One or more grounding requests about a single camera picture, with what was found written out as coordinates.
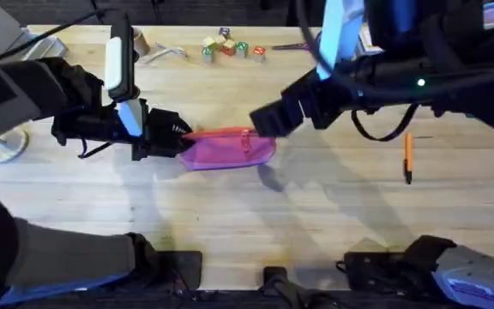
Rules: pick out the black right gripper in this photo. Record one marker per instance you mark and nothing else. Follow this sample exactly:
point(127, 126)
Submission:
point(320, 101)

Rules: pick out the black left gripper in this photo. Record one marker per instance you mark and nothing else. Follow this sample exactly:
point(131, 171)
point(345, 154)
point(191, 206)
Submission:
point(88, 124)

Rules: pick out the pink transparent zip bag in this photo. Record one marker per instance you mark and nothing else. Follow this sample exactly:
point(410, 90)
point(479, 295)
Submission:
point(225, 150)

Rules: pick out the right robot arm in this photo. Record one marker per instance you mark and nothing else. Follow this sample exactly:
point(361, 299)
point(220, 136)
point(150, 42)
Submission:
point(453, 51)

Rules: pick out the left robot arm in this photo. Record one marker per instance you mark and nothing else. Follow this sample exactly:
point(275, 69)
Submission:
point(37, 257)

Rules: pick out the heap of toy blocks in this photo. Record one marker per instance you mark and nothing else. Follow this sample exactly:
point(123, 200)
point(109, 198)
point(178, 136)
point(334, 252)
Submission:
point(230, 46)

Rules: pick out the left wrist upright plate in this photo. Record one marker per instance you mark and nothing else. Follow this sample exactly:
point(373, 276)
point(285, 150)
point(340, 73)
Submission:
point(120, 60)

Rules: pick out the wrist upright plate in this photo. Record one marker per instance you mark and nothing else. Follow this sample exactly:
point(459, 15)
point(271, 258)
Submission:
point(120, 60)
point(337, 38)

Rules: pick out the brown tape roll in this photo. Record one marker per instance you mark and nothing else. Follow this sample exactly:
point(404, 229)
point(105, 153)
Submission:
point(140, 40)

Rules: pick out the right wrist upright plate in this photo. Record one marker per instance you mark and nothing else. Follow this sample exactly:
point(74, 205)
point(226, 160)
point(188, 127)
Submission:
point(337, 38)

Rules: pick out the orange pen with black tip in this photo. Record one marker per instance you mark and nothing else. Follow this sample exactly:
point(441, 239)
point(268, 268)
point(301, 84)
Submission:
point(408, 154)

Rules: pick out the white round disc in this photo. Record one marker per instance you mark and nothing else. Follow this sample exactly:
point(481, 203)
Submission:
point(4, 146)

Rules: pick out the grey box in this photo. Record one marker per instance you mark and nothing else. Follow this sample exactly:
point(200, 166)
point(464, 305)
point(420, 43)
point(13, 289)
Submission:
point(2, 32)

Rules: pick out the black rail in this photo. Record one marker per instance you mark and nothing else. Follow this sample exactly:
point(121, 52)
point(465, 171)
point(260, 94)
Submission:
point(238, 298)

